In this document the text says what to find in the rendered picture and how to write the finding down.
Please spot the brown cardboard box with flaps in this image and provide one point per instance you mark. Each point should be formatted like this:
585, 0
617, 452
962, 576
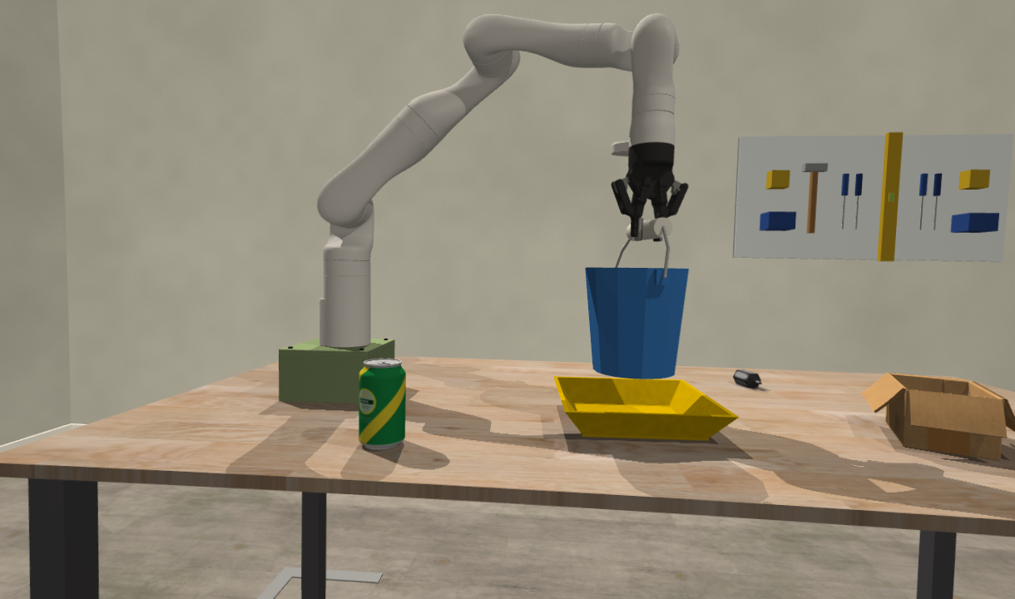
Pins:
944, 421

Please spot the green drink can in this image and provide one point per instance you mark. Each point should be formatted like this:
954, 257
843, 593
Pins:
382, 393

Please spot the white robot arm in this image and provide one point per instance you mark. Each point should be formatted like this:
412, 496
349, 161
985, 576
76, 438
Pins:
649, 53

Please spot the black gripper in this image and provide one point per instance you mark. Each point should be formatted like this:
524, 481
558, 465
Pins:
650, 173

